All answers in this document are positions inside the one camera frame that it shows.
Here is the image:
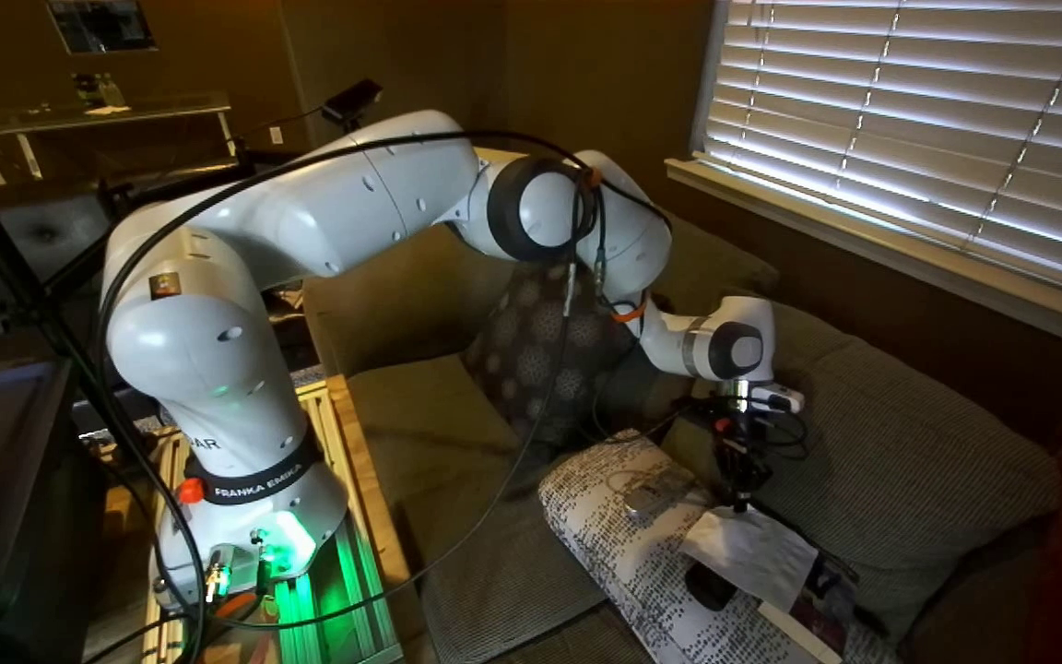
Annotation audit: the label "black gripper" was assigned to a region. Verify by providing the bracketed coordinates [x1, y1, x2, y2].
[705, 411, 793, 515]

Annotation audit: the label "white cloth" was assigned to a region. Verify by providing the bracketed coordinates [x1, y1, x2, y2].
[676, 502, 826, 616]

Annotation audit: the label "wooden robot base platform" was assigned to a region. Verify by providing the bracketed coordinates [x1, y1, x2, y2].
[140, 373, 443, 664]

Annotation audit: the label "silver remote control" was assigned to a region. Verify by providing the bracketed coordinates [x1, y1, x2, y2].
[619, 469, 701, 528]

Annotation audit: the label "black remote control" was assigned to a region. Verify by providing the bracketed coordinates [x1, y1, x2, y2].
[681, 566, 739, 616]

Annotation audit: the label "white black-dotted pillow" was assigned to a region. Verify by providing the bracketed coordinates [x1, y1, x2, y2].
[536, 426, 903, 664]

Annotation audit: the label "dark floral throw pillow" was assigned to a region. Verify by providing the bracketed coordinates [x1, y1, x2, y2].
[463, 262, 681, 454]

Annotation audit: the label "dark red magazine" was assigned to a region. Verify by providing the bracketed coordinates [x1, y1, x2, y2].
[761, 559, 883, 664]

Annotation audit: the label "small olive back cushion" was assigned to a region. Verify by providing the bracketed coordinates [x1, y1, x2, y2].
[660, 290, 1062, 643]

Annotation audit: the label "small grey sofa back cushion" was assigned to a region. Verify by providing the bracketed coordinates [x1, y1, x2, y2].
[653, 215, 781, 319]

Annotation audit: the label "white window sill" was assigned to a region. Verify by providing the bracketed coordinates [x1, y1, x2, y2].
[660, 155, 1062, 361]

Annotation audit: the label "grey fabric sofa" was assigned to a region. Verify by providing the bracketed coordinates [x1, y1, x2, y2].
[300, 215, 1062, 664]

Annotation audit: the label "white window blinds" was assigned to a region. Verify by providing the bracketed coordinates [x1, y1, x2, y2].
[691, 0, 1062, 311]

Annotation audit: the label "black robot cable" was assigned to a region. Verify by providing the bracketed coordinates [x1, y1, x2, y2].
[93, 127, 615, 630]

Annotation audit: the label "black camera on stand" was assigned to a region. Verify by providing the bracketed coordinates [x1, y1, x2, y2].
[317, 77, 386, 134]

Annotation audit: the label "white wall shelf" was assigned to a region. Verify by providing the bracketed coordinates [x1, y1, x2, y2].
[0, 97, 244, 183]

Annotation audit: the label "framed wall picture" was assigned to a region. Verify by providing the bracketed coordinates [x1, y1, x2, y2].
[46, 0, 158, 54]

